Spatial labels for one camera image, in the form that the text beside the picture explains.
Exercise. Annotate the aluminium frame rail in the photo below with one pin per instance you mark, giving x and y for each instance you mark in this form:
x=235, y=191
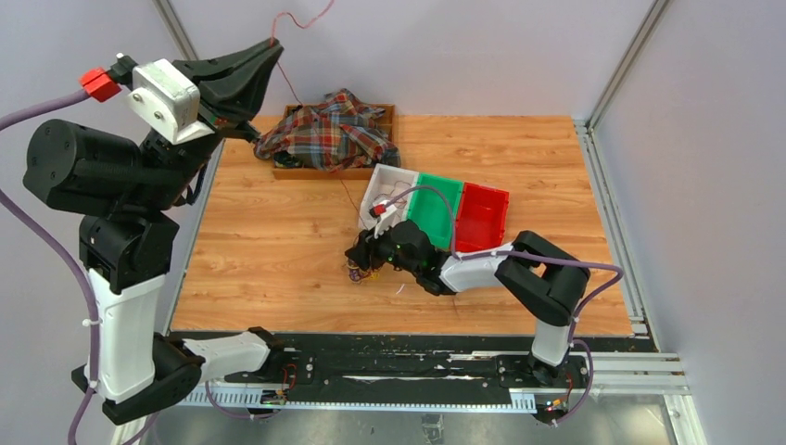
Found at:
x=638, y=398

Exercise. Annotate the red plastic bin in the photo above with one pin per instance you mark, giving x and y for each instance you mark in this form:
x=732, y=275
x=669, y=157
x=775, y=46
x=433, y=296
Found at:
x=481, y=219

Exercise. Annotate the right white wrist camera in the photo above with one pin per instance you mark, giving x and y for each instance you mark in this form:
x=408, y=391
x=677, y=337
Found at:
x=387, y=213

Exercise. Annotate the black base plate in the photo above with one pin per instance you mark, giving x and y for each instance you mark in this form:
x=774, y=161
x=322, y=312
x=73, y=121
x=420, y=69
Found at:
x=411, y=369

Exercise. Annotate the plaid shirt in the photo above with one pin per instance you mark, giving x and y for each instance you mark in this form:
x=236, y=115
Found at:
x=340, y=133

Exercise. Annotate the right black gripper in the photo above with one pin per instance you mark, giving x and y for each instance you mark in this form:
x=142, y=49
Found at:
x=366, y=252

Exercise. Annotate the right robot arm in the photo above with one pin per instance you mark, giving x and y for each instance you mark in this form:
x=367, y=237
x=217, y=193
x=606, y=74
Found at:
x=546, y=280

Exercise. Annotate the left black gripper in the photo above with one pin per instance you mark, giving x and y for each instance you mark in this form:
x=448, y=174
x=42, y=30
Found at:
x=233, y=84

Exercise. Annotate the green plastic bin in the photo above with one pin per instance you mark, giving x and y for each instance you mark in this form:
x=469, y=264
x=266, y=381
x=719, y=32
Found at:
x=429, y=212

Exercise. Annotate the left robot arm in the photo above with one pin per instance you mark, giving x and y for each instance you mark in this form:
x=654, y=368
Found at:
x=123, y=190

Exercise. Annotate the wooden tray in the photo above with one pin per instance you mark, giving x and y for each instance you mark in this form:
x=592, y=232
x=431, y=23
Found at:
x=386, y=122

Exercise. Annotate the white plastic bin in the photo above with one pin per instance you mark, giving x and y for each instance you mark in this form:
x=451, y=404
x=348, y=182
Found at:
x=385, y=182

